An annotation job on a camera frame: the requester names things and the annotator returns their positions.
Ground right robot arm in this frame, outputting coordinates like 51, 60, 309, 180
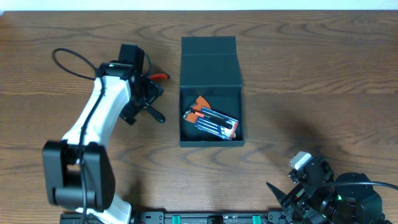
267, 172, 397, 224

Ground orange scraper with wooden handle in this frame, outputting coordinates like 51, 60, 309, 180
182, 96, 211, 123

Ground blue precision screwdriver set case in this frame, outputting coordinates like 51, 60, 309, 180
194, 108, 239, 141

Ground left black cable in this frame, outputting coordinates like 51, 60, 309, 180
51, 47, 106, 224

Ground red handled pliers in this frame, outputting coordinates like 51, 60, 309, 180
149, 73, 170, 80

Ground right black cable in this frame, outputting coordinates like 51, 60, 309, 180
320, 180, 398, 191

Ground hammer with red black handle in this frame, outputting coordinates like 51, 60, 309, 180
182, 101, 234, 131

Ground dark green open box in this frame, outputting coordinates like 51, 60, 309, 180
179, 36, 245, 147

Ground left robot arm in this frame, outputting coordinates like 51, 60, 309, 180
42, 44, 165, 223

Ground black cable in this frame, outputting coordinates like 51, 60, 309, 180
51, 47, 106, 224
320, 180, 398, 191

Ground black handled screwdriver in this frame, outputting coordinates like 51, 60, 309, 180
144, 103, 165, 123

